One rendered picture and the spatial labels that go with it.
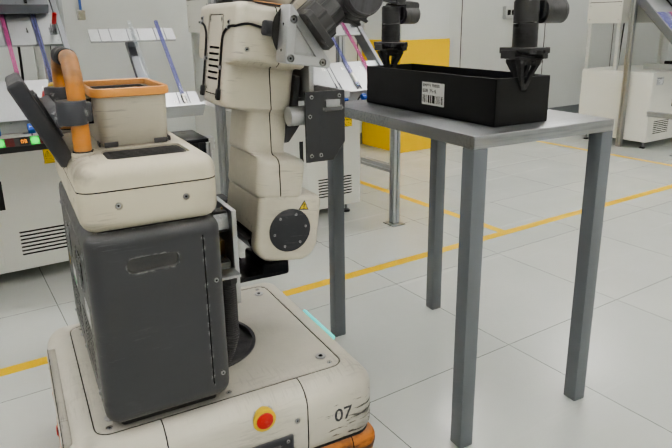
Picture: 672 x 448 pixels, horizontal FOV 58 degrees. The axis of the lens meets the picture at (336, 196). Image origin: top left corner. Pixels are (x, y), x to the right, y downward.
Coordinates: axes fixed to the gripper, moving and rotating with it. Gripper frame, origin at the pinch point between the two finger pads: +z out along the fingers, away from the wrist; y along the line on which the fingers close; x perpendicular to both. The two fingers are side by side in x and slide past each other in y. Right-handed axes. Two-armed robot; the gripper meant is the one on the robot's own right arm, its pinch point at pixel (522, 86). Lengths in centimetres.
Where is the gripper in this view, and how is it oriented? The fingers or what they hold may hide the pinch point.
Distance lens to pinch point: 153.6
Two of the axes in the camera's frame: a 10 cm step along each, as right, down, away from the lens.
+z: 0.2, 9.6, 2.7
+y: -4.8, -2.2, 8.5
